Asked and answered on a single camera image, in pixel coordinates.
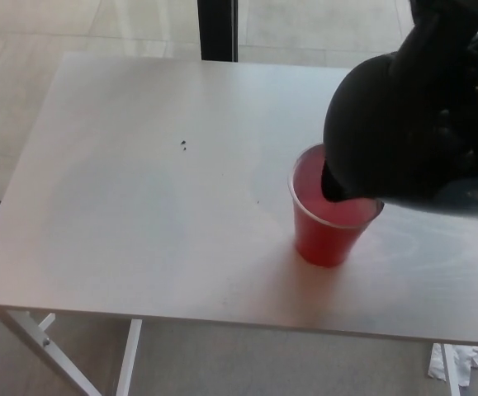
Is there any black electric kettle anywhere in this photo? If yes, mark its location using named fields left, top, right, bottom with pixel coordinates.
left=320, top=0, right=478, bottom=214

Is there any red plastic cup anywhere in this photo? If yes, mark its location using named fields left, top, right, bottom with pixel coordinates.
left=287, top=143, right=386, bottom=268

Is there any crumpled white paper scrap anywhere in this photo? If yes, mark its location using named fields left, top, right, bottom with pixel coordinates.
left=428, top=342, right=478, bottom=391

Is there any white straight table leg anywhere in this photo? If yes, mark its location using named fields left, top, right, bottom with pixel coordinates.
left=440, top=342, right=463, bottom=396
left=116, top=318, right=144, bottom=396

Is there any white diagonal table leg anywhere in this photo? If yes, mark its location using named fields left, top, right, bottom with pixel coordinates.
left=0, top=309, right=95, bottom=396

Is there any black vertical window post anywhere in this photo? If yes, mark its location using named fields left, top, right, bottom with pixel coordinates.
left=197, top=0, right=240, bottom=62

